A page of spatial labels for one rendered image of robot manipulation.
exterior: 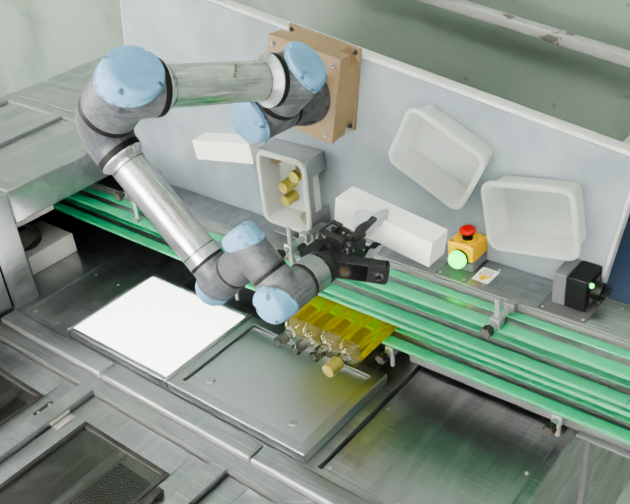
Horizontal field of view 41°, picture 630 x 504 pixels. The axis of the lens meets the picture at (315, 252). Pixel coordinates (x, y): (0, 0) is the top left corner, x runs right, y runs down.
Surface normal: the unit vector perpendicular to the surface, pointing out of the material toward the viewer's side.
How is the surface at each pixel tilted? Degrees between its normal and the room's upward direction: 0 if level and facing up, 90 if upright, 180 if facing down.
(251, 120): 4
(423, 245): 0
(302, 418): 90
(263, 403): 90
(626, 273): 90
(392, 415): 90
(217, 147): 0
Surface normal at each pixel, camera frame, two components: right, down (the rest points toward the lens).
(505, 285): -0.09, -0.84
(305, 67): 0.62, -0.46
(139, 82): 0.43, -0.42
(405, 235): -0.62, 0.47
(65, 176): 0.78, 0.28
